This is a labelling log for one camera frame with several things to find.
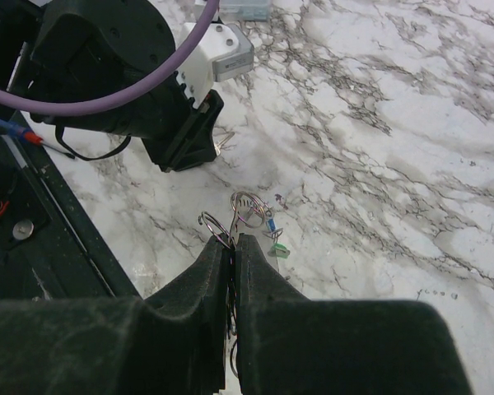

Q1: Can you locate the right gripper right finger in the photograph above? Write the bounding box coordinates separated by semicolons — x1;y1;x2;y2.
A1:
235;235;471;394

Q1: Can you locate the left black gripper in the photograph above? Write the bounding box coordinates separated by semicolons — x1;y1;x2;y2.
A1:
142;90;224;173

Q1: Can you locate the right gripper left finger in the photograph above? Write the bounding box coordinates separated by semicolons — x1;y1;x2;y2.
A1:
0;238;226;394

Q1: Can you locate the keyring bunch with keys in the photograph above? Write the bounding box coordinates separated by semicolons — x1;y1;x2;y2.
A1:
198;191;290;376

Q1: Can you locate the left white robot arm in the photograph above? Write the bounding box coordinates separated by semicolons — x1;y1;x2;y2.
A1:
0;1;223;172

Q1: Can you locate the clear plastic organizer box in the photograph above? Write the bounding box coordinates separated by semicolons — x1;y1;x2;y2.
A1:
219;0;273;21

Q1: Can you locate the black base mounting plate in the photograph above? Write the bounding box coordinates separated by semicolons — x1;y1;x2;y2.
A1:
0;134;138;300

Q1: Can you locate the blue handled screwdriver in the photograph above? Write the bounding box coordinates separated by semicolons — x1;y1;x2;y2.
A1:
0;119;76;160

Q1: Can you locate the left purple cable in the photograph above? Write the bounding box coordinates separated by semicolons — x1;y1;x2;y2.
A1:
0;0;221;114

